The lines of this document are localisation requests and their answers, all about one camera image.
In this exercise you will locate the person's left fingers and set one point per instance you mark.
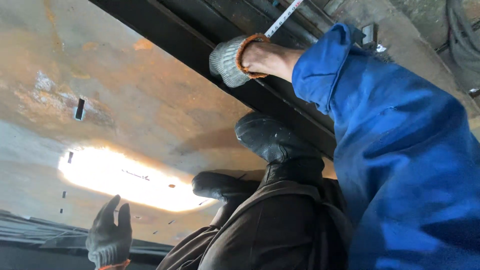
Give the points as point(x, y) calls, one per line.
point(115, 213)

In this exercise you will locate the person's left hand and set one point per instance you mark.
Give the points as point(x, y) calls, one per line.
point(108, 242)

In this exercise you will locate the black steel beam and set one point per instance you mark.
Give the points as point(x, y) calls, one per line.
point(180, 26)

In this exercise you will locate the white measuring tape blade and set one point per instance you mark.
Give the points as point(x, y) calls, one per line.
point(283, 18)

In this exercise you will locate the rusty steel plate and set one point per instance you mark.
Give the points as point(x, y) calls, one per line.
point(150, 93)

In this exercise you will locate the brown trousers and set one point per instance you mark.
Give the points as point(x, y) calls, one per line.
point(270, 228)

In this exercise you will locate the person's right hand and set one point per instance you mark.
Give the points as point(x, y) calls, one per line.
point(227, 62)

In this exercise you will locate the dark steel rail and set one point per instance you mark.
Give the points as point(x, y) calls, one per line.
point(45, 243)

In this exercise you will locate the small grey metal block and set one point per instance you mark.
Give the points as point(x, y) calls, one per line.
point(369, 35)

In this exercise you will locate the black work boot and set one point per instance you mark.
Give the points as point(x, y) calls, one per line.
point(275, 140)
point(217, 185)

